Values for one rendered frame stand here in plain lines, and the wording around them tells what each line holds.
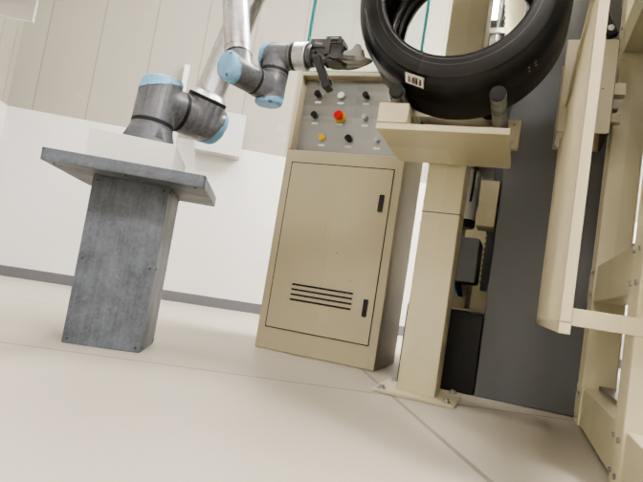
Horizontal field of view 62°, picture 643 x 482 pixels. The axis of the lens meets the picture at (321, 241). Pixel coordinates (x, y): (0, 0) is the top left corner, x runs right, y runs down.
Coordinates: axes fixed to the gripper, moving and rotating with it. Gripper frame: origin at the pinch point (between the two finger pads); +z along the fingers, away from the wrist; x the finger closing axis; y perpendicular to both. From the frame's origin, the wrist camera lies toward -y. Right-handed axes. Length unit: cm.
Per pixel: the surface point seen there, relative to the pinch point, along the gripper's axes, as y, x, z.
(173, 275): -83, 209, -202
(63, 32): 94, 156, -308
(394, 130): -23.5, -7.3, 13.6
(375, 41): 1.5, -11.1, 5.0
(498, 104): -14.2, -5.7, 41.1
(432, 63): -5.7, -12.5, 22.8
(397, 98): -14.1, -8.2, 13.2
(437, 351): -86, 28, 30
